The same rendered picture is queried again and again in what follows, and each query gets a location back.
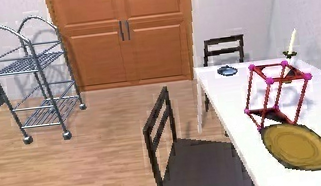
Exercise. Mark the white bowl turquoise floral print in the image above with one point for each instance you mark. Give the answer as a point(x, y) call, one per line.
point(227, 70)

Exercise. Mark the orange wooden cupboard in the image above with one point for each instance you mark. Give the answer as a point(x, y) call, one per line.
point(150, 48)

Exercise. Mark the dark wooden chair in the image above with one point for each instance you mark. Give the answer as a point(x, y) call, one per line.
point(197, 167)
point(223, 43)

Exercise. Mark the grey metal trolley rack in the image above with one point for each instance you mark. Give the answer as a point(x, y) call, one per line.
point(36, 63)

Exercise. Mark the white candle on dark holder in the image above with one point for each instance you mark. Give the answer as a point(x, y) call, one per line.
point(291, 44)

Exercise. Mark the yellow plate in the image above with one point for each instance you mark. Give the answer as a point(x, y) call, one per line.
point(297, 147)

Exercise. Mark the red rod frame pink balls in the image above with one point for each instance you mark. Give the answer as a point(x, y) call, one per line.
point(269, 81)

